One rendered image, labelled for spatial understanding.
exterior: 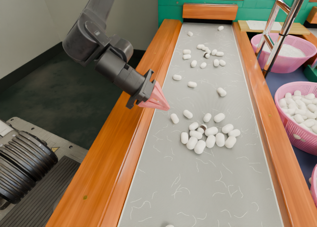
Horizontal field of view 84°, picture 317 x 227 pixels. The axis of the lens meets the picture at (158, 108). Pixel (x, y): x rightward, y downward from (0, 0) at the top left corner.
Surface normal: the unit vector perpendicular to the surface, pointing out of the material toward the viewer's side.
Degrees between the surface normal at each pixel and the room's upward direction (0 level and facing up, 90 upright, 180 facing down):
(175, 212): 0
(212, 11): 90
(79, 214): 0
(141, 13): 90
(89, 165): 0
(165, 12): 90
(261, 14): 90
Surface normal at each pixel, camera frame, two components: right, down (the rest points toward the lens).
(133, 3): -0.26, 0.67
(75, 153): -0.02, -0.73
